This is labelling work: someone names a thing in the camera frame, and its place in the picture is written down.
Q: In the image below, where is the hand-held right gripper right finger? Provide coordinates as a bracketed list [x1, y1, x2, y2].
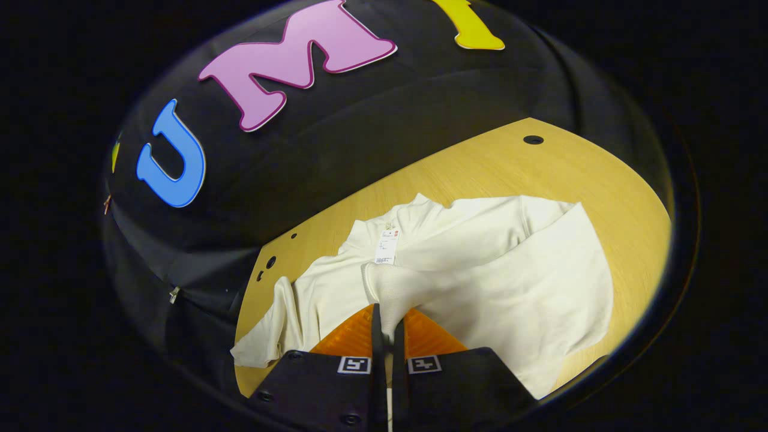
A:
[392, 307, 538, 432]

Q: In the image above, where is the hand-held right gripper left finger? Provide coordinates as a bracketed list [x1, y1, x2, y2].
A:
[249, 303, 388, 432]

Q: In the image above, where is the white long-sleeved garment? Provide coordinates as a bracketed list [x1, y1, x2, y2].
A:
[230, 193, 614, 400]

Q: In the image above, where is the white paper hang tag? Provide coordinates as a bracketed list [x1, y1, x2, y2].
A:
[374, 228, 400, 266]

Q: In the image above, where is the black backdrop cloth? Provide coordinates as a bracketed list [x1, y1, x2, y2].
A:
[102, 0, 679, 391]

